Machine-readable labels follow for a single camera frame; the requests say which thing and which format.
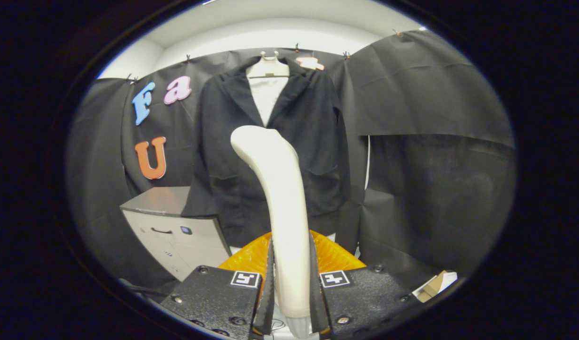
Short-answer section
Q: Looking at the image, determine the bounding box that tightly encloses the small cardboard box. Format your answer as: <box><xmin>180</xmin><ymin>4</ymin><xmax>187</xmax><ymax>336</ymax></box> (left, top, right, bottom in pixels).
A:
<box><xmin>411</xmin><ymin>270</ymin><xmax>458</xmax><ymax>303</ymax></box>

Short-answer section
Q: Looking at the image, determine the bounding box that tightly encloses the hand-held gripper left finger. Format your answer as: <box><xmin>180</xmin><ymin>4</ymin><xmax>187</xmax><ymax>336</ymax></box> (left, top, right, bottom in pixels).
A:
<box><xmin>160</xmin><ymin>234</ymin><xmax>276</xmax><ymax>340</ymax></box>

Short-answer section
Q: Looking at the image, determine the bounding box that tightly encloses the white mannequin torso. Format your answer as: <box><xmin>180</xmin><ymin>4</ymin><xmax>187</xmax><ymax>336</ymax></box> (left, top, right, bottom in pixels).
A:
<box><xmin>230</xmin><ymin>51</ymin><xmax>338</xmax><ymax>255</ymax></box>

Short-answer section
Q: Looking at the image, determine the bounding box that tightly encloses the grey drawer cabinet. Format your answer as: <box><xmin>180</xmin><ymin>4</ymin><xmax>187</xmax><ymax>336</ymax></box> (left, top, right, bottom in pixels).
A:
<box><xmin>119</xmin><ymin>187</ymin><xmax>232</xmax><ymax>282</ymax></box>

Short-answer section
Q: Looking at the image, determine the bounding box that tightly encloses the black backdrop cloth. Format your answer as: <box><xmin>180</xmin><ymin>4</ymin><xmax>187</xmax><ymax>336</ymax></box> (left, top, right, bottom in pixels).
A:
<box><xmin>65</xmin><ymin>28</ymin><xmax>516</xmax><ymax>293</ymax></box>

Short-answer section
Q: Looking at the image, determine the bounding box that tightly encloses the white garment steamer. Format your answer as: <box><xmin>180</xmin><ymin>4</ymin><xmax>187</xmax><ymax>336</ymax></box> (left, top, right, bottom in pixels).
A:
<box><xmin>230</xmin><ymin>125</ymin><xmax>314</xmax><ymax>340</ymax></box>

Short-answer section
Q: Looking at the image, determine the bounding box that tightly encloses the black blazer jacket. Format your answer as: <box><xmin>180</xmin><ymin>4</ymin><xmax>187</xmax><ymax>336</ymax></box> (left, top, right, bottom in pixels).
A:
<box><xmin>182</xmin><ymin>56</ymin><xmax>351</xmax><ymax>248</ymax></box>

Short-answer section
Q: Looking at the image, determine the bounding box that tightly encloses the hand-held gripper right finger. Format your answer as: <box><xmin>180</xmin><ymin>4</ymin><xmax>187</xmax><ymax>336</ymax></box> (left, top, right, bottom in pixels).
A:
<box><xmin>309</xmin><ymin>230</ymin><xmax>425</xmax><ymax>340</ymax></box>

